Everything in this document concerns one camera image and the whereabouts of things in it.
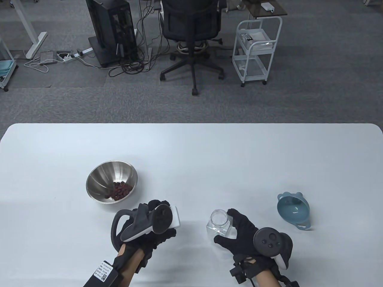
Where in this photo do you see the person's left hand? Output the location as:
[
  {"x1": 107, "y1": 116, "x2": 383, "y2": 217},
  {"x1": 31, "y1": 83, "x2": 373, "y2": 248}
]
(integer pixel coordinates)
[{"x1": 115, "y1": 200, "x2": 177, "y2": 273}]

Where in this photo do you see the person's right hand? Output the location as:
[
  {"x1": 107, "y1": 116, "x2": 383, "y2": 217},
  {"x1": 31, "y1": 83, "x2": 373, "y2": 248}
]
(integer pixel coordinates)
[{"x1": 214, "y1": 208, "x2": 274, "y2": 269}]

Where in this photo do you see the clear square coffee jar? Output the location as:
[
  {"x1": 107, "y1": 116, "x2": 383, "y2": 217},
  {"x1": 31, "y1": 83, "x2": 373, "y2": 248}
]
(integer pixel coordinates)
[{"x1": 206, "y1": 210, "x2": 237, "y2": 239}]

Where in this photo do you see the white square jar lid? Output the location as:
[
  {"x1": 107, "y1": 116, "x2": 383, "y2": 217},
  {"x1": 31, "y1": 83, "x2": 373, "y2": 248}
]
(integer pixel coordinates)
[{"x1": 169, "y1": 205, "x2": 182, "y2": 230}]

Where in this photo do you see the blue plastic funnel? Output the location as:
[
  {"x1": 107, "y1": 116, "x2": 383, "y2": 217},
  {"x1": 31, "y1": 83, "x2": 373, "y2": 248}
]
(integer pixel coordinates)
[{"x1": 277, "y1": 192, "x2": 311, "y2": 231}]

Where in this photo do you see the pile of dark red cranberries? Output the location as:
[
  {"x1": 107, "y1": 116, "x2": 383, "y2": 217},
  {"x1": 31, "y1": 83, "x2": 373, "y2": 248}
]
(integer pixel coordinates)
[{"x1": 105, "y1": 181, "x2": 133, "y2": 201}]

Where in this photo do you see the stainless steel bowl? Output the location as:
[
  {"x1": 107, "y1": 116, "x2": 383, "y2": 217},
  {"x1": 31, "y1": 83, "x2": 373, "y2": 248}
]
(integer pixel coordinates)
[{"x1": 86, "y1": 161, "x2": 138, "y2": 204}]

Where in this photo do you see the person's right forearm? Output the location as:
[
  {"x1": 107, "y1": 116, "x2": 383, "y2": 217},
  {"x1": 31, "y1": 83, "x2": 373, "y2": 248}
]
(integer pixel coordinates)
[{"x1": 256, "y1": 271, "x2": 282, "y2": 287}]

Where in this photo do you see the person's left forearm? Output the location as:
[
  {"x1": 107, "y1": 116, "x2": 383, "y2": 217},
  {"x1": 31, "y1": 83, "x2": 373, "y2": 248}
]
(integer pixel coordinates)
[{"x1": 117, "y1": 248, "x2": 145, "y2": 287}]

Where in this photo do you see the black white handheld controller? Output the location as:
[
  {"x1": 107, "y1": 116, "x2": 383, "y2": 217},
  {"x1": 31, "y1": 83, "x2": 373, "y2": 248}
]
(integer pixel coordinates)
[
  {"x1": 253, "y1": 228, "x2": 294, "y2": 270},
  {"x1": 111, "y1": 204, "x2": 177, "y2": 249}
]

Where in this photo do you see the black labelled battery pack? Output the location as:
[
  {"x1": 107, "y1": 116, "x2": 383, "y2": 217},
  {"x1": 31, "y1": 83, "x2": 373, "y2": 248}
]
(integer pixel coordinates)
[{"x1": 82, "y1": 259, "x2": 119, "y2": 287}]

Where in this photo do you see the white rolling cart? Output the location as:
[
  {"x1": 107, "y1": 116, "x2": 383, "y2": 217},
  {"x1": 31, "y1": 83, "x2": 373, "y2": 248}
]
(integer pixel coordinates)
[{"x1": 232, "y1": 16, "x2": 283, "y2": 87}]

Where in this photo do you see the clear plastic bag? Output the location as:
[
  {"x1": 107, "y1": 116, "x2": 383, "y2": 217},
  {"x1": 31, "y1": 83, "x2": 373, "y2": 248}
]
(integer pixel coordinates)
[{"x1": 253, "y1": 40, "x2": 276, "y2": 55}]

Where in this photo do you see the flat white box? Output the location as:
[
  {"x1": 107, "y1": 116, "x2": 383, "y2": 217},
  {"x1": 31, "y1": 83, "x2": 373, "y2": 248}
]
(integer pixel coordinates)
[{"x1": 242, "y1": 29, "x2": 270, "y2": 43}]

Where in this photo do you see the white power strip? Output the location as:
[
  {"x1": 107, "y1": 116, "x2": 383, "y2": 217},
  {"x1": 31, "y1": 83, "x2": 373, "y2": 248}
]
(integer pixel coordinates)
[{"x1": 64, "y1": 47, "x2": 93, "y2": 62}]

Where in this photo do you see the grey flat box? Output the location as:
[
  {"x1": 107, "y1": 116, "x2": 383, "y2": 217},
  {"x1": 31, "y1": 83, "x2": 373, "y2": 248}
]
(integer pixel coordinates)
[{"x1": 40, "y1": 51, "x2": 57, "y2": 65}]

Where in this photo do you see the black computer tower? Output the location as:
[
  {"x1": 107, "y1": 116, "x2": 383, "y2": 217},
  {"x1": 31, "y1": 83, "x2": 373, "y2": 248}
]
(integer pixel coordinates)
[{"x1": 86, "y1": 0, "x2": 139, "y2": 68}]

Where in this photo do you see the black office chair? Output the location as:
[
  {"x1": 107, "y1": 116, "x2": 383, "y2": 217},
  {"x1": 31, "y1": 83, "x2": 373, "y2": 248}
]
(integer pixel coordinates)
[{"x1": 159, "y1": 0, "x2": 225, "y2": 96}]

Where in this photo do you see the brown side table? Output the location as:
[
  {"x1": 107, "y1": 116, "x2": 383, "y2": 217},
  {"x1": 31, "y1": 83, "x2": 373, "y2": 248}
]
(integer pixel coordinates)
[{"x1": 242, "y1": 0, "x2": 288, "y2": 20}]

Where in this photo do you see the white trolley with teal bins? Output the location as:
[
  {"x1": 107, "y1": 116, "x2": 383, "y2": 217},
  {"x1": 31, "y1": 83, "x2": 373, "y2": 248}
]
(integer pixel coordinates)
[{"x1": 0, "y1": 36, "x2": 18, "y2": 92}]

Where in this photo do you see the white desk leg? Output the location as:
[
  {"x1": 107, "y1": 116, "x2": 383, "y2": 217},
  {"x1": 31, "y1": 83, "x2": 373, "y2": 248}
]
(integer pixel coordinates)
[{"x1": 10, "y1": 0, "x2": 48, "y2": 59}]

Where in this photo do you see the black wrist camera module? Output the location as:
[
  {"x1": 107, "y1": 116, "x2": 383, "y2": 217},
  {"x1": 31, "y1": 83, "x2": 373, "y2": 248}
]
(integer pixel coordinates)
[{"x1": 230, "y1": 259, "x2": 255, "y2": 285}]

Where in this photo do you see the tangle of black cables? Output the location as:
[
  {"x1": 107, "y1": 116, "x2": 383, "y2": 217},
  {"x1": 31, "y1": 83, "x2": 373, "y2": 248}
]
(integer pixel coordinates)
[{"x1": 108, "y1": 0, "x2": 153, "y2": 79}]

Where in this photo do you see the white floor cable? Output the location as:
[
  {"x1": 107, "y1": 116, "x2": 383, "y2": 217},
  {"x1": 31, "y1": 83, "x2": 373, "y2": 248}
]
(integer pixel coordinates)
[{"x1": 24, "y1": 57, "x2": 49, "y2": 73}]

